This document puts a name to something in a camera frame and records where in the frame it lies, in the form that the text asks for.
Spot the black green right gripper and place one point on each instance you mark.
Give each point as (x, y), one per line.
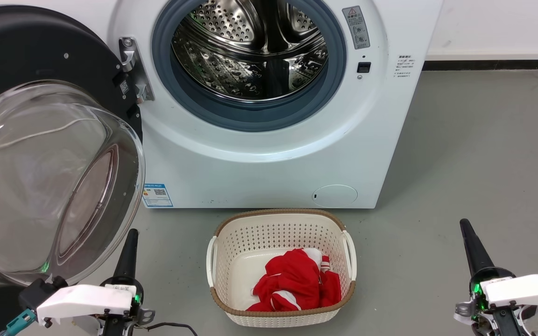
(477, 289)

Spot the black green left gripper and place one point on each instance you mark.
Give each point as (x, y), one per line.
(137, 294)

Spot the black round glass washer door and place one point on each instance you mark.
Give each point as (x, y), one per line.
(26, 56)

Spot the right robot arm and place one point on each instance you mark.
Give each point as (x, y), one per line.
(505, 326)

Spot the white front-load washing machine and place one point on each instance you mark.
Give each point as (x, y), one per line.
(273, 177)

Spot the metal door hinge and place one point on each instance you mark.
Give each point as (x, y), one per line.
(131, 56)

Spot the blue energy label sticker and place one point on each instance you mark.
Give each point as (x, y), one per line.
(157, 195)

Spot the round white filter cover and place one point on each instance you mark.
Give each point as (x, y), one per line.
(334, 196)

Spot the cream perforated laundry basket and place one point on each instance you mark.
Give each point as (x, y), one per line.
(278, 228)

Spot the red and white garment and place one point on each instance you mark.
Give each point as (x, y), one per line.
(297, 280)

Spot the steel perforated washer drum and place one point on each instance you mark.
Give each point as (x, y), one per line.
(231, 70)

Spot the grey warning sticker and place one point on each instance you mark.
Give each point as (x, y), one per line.
(356, 28)

